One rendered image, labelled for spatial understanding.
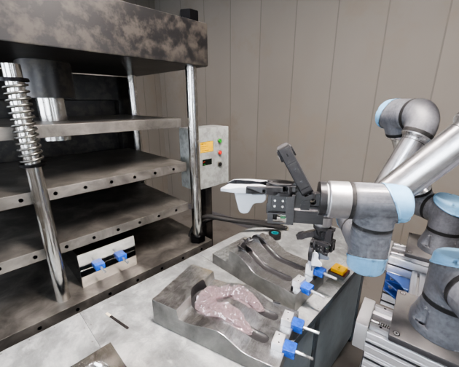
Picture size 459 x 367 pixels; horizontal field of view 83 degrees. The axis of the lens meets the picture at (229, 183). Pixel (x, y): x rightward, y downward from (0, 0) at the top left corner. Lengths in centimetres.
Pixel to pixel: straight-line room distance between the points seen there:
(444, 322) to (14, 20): 149
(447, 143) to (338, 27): 230
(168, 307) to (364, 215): 77
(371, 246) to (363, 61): 234
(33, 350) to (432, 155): 133
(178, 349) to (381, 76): 250
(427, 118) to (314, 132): 189
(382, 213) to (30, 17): 115
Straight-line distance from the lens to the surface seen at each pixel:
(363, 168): 283
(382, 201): 56
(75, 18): 122
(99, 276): 150
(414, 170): 71
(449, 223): 132
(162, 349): 111
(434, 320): 92
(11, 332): 142
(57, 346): 125
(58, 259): 135
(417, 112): 112
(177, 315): 108
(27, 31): 117
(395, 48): 278
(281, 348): 100
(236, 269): 134
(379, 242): 59
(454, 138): 73
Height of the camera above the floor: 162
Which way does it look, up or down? 17 degrees down
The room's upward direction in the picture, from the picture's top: straight up
